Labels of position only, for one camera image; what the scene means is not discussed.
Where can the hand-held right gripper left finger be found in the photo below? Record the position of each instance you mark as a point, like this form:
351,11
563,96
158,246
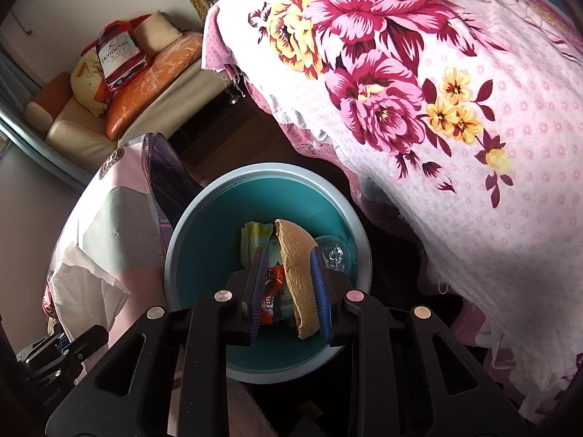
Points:
259,291

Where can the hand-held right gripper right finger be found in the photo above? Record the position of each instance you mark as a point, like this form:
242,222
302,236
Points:
319,291

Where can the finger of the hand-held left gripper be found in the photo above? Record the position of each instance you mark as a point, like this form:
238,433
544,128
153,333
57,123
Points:
86,343

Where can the orange snack bag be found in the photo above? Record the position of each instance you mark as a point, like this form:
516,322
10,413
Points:
271,291

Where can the brown bread piece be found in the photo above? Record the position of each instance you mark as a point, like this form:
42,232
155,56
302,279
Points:
296,273

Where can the clear bottle with blue label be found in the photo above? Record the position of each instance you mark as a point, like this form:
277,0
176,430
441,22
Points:
337,255

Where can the white and yellow wrapper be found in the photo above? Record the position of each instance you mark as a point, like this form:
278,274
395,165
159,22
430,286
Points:
255,236

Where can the teal round trash bin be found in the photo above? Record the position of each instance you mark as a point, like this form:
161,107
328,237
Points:
209,246

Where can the white tissue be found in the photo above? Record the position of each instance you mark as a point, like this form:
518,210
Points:
86,291

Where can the pink and grey bedsheet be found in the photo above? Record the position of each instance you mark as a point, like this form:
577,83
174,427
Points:
123,182

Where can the pink floral blanket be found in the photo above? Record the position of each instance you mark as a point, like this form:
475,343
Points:
455,168

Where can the cream leather sofa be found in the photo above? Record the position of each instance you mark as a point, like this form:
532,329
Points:
77,136

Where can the orange sofa cushion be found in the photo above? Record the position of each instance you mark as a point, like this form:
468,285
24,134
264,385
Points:
155,86

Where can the yellow printed pillow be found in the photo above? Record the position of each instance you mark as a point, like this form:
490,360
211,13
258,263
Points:
84,77

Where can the beige pillow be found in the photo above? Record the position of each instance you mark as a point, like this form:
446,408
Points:
157,32

